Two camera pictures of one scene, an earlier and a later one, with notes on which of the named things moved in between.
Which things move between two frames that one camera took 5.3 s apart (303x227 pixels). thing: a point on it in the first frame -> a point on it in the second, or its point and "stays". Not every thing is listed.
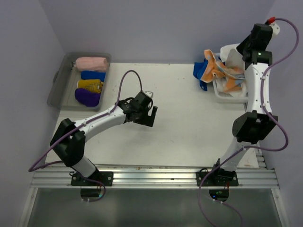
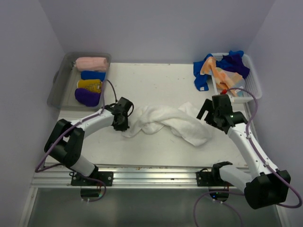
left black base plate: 106,178 stays
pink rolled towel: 91,63 stays
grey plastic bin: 62,95 stays
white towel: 230,55 -> 185,120
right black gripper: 241,46 -> 208,106
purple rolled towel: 87,98 stays
